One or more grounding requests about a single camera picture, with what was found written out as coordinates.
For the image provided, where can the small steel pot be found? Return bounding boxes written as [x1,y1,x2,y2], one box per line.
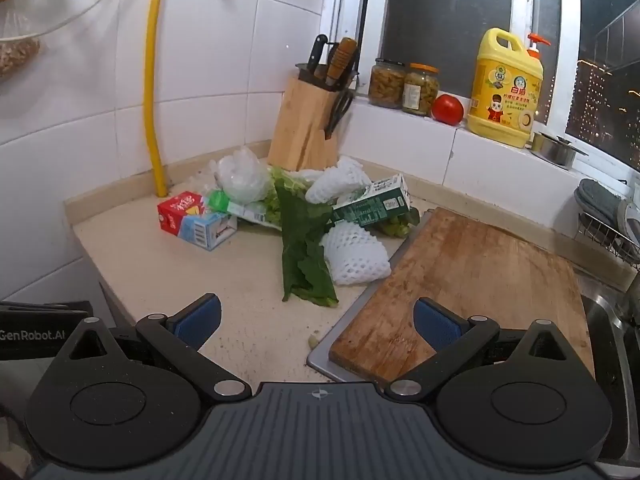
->
[529,132,587,169]

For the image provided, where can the wire dish rack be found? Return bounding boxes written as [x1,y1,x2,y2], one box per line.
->
[578,212,639,269]

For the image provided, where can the green plastic snack bag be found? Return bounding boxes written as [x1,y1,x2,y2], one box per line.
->
[206,191,281,231]

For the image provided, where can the yellow pipe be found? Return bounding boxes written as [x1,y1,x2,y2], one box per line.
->
[142,0,168,197]

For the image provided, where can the red tomato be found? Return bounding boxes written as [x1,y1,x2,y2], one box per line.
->
[432,94,464,126]

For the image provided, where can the green milk carton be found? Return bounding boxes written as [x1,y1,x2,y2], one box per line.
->
[332,174,411,228]

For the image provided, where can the yellow detergent bottle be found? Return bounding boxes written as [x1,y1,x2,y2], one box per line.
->
[466,27,550,148]

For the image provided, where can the white foam net back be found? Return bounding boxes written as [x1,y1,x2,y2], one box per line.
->
[305,156,371,204]

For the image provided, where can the hanging plastic bag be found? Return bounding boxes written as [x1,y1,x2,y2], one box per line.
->
[0,0,64,82]

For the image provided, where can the wooden cutting board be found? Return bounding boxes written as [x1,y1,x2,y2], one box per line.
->
[329,208,594,385]

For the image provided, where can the dark green leaf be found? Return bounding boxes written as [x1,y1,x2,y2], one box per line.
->
[276,180,338,308]

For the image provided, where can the wooden handled knife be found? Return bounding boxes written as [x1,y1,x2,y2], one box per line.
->
[326,37,358,87]

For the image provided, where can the white foam net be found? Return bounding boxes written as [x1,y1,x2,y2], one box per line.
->
[320,221,392,286]
[305,156,371,204]

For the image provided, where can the white plastic bag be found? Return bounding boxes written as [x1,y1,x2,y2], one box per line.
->
[216,146,271,205]

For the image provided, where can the white foam net front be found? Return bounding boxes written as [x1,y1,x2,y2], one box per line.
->
[320,221,392,286]

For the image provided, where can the red blue milk carton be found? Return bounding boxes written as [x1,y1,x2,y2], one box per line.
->
[156,191,238,252]

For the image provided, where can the pale cabbage leaf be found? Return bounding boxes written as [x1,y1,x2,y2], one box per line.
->
[262,166,310,226]

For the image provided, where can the wooden knife block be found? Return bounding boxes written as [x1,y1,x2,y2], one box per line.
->
[267,77,342,171]

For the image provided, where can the glass jar dark lid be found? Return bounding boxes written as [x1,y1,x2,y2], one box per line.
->
[368,58,406,108]

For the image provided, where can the black kitchen scissors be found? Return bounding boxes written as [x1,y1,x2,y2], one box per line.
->
[324,88,355,140]

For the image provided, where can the black handled knife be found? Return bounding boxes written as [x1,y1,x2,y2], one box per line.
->
[306,34,329,75]

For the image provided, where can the glass jar orange lid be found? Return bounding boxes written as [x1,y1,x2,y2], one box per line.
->
[401,63,439,117]

